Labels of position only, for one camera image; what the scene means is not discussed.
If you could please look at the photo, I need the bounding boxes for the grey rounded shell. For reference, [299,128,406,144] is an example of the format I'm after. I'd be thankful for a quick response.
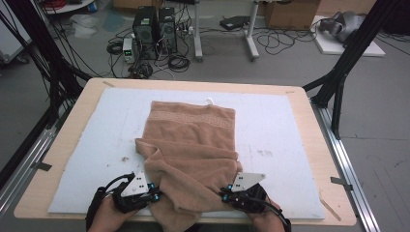
[318,11,369,44]

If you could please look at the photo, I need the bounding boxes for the wooden strip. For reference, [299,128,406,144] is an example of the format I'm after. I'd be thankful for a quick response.
[318,196,342,222]

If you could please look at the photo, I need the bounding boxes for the black flat device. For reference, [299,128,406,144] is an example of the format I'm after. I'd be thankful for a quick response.
[220,15,251,32]

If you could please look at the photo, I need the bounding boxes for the small bench power supply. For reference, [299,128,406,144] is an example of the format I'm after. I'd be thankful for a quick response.
[122,38,136,64]

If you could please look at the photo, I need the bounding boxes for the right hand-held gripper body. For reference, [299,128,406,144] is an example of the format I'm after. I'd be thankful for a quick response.
[229,172,269,215]

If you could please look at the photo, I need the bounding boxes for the white gridded foam mat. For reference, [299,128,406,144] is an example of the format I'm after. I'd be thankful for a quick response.
[47,87,326,220]

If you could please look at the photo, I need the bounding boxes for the white floor platform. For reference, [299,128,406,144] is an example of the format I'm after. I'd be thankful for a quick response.
[310,14,387,58]

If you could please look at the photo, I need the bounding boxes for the black table bracket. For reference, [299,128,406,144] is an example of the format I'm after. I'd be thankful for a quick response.
[31,161,53,172]
[330,176,354,191]

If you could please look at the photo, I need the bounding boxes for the black metal frame post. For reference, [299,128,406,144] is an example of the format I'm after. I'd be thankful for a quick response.
[303,0,410,140]
[4,0,93,130]

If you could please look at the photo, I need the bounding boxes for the large cardboard box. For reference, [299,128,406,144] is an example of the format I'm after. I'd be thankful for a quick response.
[264,0,322,31]

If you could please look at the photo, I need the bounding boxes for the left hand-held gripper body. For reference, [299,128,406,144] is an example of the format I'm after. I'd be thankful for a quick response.
[110,171,153,215]

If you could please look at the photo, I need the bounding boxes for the white desk frame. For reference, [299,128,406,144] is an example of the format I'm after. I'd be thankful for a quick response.
[192,0,261,63]

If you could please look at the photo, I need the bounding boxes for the black computer tower with fan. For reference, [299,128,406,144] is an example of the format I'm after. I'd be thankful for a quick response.
[158,7,178,54]

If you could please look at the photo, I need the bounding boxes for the clear plastic sheet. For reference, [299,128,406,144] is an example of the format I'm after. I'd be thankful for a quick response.
[69,14,100,39]

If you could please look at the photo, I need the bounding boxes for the person's right hand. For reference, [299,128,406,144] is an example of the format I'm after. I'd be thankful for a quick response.
[246,199,286,232]

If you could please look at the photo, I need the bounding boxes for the loose black floor cables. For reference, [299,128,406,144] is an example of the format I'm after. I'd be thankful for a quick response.
[256,28,317,56]

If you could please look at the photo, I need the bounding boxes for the white round table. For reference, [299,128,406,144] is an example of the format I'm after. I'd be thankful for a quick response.
[43,0,95,15]

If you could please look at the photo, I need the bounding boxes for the person's left hand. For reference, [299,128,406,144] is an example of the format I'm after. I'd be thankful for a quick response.
[88,196,136,232]

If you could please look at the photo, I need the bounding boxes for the beige terry towel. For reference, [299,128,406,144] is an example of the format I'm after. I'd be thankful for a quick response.
[134,98,244,232]

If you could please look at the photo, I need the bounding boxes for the coiled black cable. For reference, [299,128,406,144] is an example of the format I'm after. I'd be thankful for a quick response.
[105,39,125,56]
[167,53,191,73]

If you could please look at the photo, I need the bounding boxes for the aluminium rail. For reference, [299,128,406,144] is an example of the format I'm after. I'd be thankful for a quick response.
[0,105,67,220]
[310,102,382,232]

